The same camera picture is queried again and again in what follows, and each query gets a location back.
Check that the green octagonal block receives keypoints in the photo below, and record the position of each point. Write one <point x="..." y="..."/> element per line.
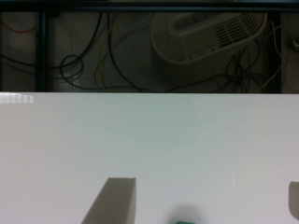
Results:
<point x="184" y="222"/>

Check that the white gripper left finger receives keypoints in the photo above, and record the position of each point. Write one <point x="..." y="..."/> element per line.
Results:
<point x="115" y="203"/>

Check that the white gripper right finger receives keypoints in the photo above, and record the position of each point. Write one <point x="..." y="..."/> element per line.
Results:
<point x="294" y="199"/>

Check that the white plastic fan housing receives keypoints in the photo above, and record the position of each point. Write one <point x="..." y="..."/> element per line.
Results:
<point x="184" y="38"/>

